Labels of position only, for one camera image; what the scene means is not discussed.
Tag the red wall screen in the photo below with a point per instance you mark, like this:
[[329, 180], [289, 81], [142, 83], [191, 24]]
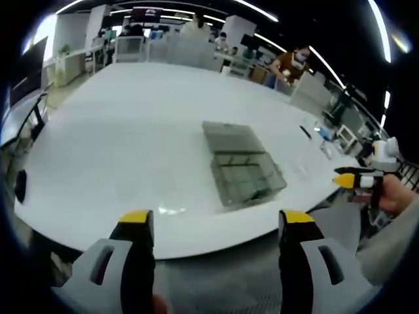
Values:
[[146, 14]]

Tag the black oval object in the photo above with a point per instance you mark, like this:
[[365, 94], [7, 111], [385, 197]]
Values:
[[20, 186]]

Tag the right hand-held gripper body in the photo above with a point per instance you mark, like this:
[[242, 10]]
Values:
[[386, 153]]

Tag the white open-frame stool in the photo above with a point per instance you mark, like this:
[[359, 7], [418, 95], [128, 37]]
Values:
[[347, 137]]

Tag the clear grey guide fixture box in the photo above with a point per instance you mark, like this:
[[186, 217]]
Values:
[[244, 163]]

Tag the person's left hand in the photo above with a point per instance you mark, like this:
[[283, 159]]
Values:
[[161, 305]]

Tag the white partition panel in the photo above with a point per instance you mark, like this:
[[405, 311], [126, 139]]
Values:
[[309, 93]]

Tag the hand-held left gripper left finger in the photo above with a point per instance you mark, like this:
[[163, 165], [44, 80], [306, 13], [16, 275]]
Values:
[[98, 261]]

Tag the green potted plant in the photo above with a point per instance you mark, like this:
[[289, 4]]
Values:
[[62, 65]]

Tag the person's right hand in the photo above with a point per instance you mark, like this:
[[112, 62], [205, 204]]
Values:
[[396, 194]]

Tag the white mesh office chair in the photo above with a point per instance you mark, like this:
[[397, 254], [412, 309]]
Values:
[[130, 49]]

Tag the black pen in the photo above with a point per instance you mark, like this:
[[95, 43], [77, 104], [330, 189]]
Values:
[[305, 132]]

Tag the small clear bottle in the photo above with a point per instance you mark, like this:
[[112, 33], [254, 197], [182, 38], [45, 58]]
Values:
[[326, 150]]

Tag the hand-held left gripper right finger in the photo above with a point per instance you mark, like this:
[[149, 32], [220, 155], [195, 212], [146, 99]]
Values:
[[314, 268]]

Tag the black frame chair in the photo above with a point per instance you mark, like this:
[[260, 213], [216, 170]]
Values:
[[34, 114]]

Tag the large dark screen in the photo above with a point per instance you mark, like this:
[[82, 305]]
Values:
[[29, 72]]

